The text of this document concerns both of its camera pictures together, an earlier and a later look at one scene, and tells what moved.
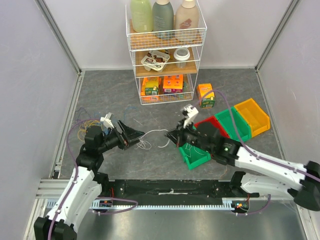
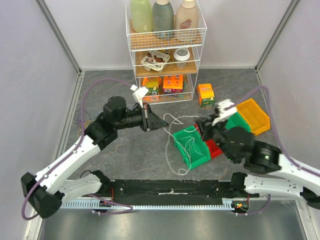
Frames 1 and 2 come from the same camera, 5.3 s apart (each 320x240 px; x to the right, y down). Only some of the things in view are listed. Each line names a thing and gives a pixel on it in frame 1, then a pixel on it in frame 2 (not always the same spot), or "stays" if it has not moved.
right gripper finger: (175, 139) to (201, 124)
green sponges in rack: (186, 87) stays
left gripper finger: (132, 141) to (155, 125)
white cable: (143, 144) to (180, 122)
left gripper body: (121, 140) to (145, 121)
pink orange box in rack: (173, 84) stays
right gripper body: (182, 134) to (208, 128)
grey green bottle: (163, 19) stays
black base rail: (168, 191) stays
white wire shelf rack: (166, 62) stays
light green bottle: (142, 15) stays
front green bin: (194, 156) stays
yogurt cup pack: (155, 59) stays
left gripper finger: (130, 132) to (153, 118)
